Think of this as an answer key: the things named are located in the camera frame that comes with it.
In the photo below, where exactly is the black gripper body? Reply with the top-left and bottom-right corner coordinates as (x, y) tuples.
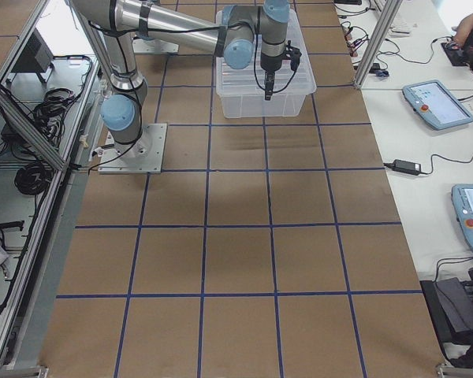
(260, 39), (285, 74)

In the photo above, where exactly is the clear plastic box lid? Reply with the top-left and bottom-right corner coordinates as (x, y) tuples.
(215, 9), (317, 98)

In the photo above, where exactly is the clear plastic storage box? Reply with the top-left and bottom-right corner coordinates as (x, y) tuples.
(214, 8), (317, 119)

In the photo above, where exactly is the black power adapter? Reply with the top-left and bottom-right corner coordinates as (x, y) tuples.
(393, 159), (422, 176)

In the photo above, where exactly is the teach pendant with red button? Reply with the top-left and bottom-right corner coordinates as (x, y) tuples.
(402, 80), (473, 131)

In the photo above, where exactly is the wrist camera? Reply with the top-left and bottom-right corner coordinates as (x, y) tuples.
(284, 40), (302, 72)

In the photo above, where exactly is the aluminium frame post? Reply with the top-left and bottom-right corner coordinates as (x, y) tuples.
(353, 0), (402, 90)

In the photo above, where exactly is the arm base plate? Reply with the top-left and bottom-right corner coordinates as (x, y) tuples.
(97, 123), (167, 174)

